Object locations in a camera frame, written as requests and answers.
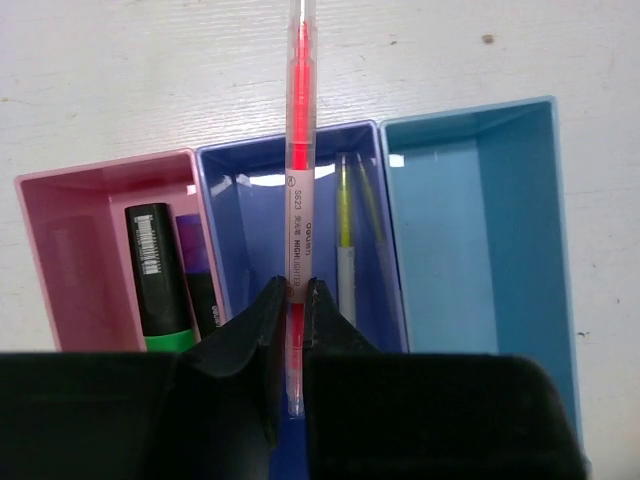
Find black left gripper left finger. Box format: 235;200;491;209
179;275;289;451

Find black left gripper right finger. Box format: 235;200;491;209
302;278;380;360

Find yellow slim highlighter pen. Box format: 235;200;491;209
335;153;383;327

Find green black highlighter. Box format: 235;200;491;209
124;203;196;352

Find purple black highlighter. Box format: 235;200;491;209
176;214;221;339

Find red slim highlighter pen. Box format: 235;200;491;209
285;1;317;417

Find dark blue storage bin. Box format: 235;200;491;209
193;118;411;480

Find light blue storage bin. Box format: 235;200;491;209
379;96;583;433

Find pink storage bin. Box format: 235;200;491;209
16;149;211;352

